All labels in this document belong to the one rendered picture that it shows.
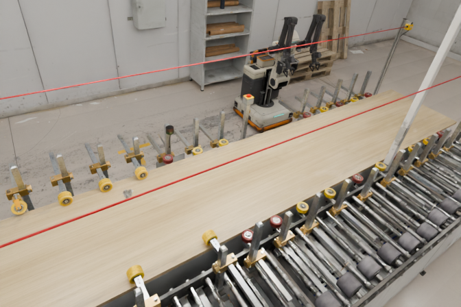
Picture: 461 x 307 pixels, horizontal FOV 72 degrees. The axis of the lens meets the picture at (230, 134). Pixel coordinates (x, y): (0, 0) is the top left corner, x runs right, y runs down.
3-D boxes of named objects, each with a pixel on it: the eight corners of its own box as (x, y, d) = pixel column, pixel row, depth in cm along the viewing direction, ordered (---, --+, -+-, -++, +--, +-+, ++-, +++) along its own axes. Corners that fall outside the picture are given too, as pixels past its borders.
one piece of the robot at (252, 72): (237, 104, 466) (243, 50, 417) (266, 96, 493) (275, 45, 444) (251, 116, 444) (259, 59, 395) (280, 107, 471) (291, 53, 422)
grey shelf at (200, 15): (188, 80, 553) (190, -16, 462) (232, 71, 597) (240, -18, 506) (202, 91, 524) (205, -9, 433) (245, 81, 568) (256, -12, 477)
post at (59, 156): (71, 203, 231) (55, 153, 203) (75, 201, 233) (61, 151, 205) (71, 207, 229) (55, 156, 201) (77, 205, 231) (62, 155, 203)
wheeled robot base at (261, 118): (231, 110, 477) (233, 96, 462) (264, 101, 508) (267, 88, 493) (258, 134, 433) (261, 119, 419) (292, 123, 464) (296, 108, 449)
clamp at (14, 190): (7, 194, 202) (5, 189, 199) (31, 187, 209) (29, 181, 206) (8, 201, 198) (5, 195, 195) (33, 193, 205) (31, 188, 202)
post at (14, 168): (31, 216, 219) (9, 164, 191) (37, 214, 221) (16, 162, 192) (32, 220, 217) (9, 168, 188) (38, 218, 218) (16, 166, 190)
